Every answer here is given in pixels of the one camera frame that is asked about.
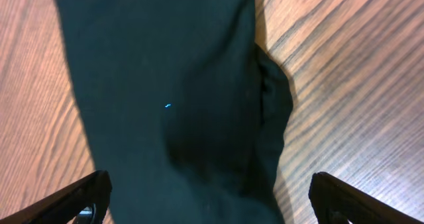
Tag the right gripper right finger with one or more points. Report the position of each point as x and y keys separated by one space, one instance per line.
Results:
x=335 y=201

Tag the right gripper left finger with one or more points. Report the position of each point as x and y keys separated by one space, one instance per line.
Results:
x=84 y=201

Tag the black cloth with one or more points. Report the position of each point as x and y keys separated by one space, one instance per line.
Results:
x=181 y=107

